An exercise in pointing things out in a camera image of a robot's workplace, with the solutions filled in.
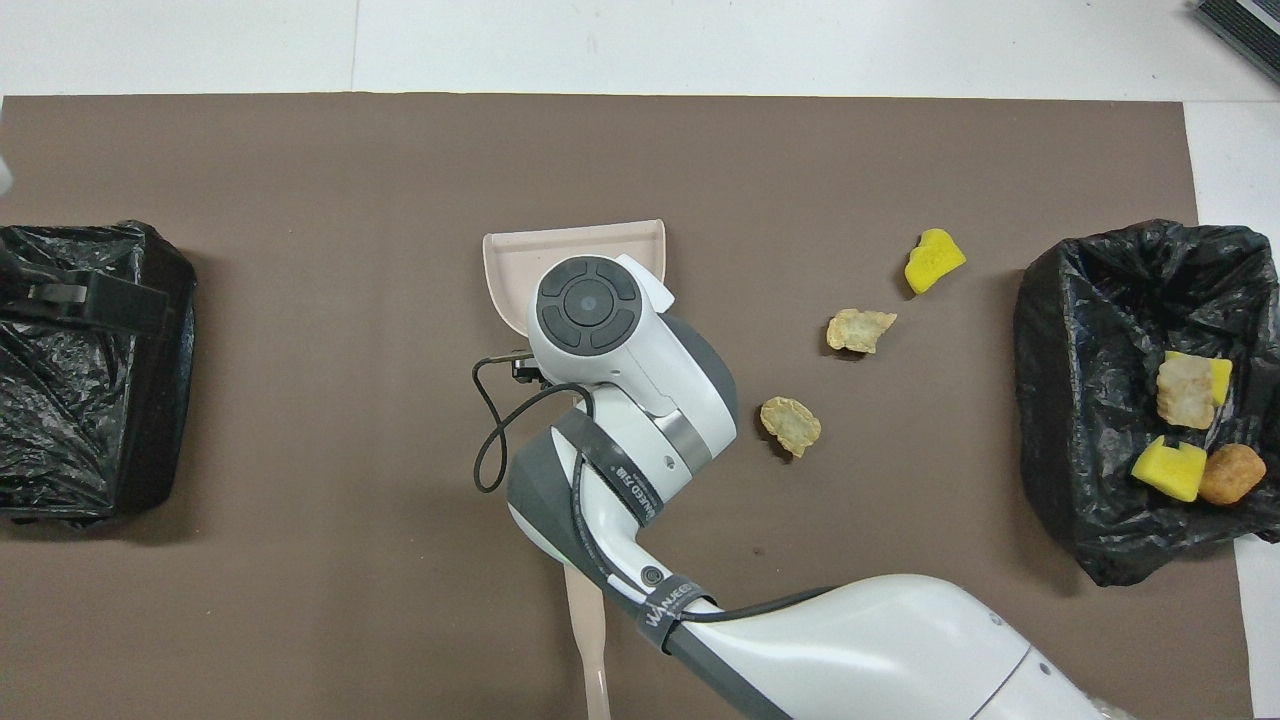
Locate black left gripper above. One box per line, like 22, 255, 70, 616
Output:
0, 260, 179, 338

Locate beige plastic dustpan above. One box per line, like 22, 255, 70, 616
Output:
482, 219, 668, 341

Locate rounded beige scrap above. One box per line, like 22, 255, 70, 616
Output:
759, 397, 823, 459

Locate beige hand brush black bristles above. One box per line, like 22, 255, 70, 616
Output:
563, 565, 613, 720

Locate yellow sponge chunk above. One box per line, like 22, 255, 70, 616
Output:
904, 228, 968, 297

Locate green and yellow sponge piece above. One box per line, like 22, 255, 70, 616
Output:
1131, 435, 1208, 503

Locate striped orange beige foam roll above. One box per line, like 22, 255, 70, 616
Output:
1157, 357, 1216, 431

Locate brown bread roll toy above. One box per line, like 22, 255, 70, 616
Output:
1198, 444, 1268, 506

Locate black plastic bag bin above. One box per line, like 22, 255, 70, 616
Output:
0, 220, 198, 528
1013, 219, 1280, 588

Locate brown table mat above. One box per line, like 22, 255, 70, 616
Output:
0, 93, 1256, 720

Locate dark grey striped object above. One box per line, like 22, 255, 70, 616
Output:
1192, 0, 1280, 86

